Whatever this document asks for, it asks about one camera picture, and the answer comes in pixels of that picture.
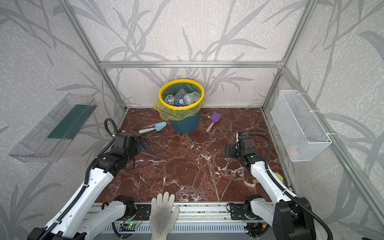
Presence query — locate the small clear bottle blue label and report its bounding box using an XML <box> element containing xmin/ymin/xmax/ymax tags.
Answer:
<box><xmin>164</xmin><ymin>95</ymin><xmax>175</xmax><ymax>106</ymax></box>

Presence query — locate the crushed clear bottle blue label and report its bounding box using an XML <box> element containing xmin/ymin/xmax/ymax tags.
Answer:
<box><xmin>175</xmin><ymin>98</ymin><xmax>188</xmax><ymax>107</ymax></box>

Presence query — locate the clear ribbed bottle white cap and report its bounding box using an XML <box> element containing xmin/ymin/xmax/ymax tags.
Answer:
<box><xmin>183</xmin><ymin>92</ymin><xmax>201</xmax><ymax>106</ymax></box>

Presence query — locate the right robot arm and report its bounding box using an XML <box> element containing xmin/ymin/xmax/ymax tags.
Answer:
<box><xmin>225</xmin><ymin>145</ymin><xmax>334</xmax><ymax>240</ymax></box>

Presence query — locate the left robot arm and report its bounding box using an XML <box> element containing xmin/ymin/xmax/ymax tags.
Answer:
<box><xmin>28</xmin><ymin>133</ymin><xmax>149</xmax><ymax>240</ymax></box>

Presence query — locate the yellow plastic bin liner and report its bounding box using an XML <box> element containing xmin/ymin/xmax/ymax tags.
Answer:
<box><xmin>154</xmin><ymin>98</ymin><xmax>206</xmax><ymax>121</ymax></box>

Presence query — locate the teal bin with yellow rim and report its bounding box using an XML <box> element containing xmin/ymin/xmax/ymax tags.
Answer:
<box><xmin>158</xmin><ymin>79</ymin><xmax>205</xmax><ymax>134</ymax></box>

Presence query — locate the purple toy shovel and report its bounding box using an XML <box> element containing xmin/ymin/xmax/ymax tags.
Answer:
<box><xmin>206</xmin><ymin>112</ymin><xmax>222</xmax><ymax>133</ymax></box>

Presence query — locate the white knit glove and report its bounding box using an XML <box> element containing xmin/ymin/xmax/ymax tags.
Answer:
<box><xmin>150</xmin><ymin>192</ymin><xmax>180</xmax><ymax>240</ymax></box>

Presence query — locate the green circuit board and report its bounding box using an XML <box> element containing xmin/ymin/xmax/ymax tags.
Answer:
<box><xmin>120</xmin><ymin>223</ymin><xmax>142</xmax><ymax>232</ymax></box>

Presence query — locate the clear plastic shelf tray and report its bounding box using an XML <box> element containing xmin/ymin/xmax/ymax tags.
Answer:
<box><xmin>9</xmin><ymin>94</ymin><xmax>98</xmax><ymax>163</ymax></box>

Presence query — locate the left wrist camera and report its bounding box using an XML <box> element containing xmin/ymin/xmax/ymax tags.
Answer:
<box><xmin>111</xmin><ymin>132</ymin><xmax>135</xmax><ymax>157</ymax></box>

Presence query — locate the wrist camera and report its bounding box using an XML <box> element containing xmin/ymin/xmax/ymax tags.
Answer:
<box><xmin>236</xmin><ymin>132</ymin><xmax>255</xmax><ymax>155</ymax></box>
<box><xmin>111</xmin><ymin>132</ymin><xmax>135</xmax><ymax>157</ymax></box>

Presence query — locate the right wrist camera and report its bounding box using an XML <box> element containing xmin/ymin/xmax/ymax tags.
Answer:
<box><xmin>236</xmin><ymin>132</ymin><xmax>255</xmax><ymax>155</ymax></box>

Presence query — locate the white wire basket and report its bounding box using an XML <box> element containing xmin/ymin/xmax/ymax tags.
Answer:
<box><xmin>271</xmin><ymin>90</ymin><xmax>332</xmax><ymax>162</ymax></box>

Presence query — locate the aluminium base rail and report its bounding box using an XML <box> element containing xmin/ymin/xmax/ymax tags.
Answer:
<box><xmin>61</xmin><ymin>201</ymin><xmax>316</xmax><ymax>224</ymax></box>

